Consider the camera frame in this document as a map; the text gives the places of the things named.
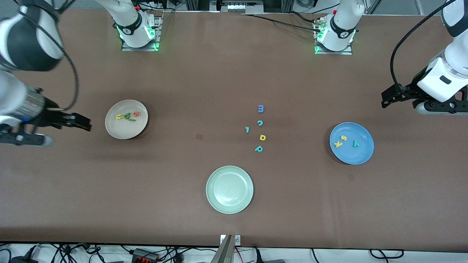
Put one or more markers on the grey metal camera post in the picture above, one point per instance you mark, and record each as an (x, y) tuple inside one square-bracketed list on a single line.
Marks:
[(223, 252)]

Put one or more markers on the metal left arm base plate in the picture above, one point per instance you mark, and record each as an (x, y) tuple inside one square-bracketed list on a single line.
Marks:
[(343, 52)]

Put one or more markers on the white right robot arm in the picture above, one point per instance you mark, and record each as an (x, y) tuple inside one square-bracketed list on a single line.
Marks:
[(33, 40)]

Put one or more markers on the black plug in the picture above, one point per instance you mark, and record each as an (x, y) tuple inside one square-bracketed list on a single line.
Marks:
[(257, 257)]

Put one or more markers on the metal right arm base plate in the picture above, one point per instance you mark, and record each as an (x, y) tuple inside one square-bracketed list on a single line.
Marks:
[(128, 48)]

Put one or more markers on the green foam letter g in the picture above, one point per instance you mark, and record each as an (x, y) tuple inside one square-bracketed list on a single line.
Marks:
[(124, 115)]

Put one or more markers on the teal foam letter y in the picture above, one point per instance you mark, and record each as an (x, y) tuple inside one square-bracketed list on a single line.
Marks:
[(355, 143)]

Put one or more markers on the beige brown round plate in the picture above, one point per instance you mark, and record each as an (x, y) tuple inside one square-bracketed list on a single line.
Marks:
[(120, 129)]

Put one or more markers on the small white post bracket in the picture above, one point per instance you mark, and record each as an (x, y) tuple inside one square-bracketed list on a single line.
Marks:
[(237, 240)]

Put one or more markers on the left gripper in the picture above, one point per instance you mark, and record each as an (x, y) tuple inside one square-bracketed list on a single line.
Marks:
[(408, 91)]

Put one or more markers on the teal foam letter p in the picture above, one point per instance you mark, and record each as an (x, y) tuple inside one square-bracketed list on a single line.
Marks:
[(257, 149)]

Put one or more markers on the blue round plate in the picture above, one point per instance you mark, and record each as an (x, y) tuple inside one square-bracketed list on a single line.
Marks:
[(358, 157)]

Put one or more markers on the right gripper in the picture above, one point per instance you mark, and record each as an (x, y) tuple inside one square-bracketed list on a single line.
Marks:
[(50, 116)]

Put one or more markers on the pale green round plate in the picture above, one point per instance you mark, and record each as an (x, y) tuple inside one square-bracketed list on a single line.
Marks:
[(229, 190)]

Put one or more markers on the silver electronics box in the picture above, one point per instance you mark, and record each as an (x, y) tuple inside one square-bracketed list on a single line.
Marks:
[(239, 7)]

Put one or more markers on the black orange power strip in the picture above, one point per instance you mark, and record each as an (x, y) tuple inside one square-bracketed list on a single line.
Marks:
[(144, 254)]

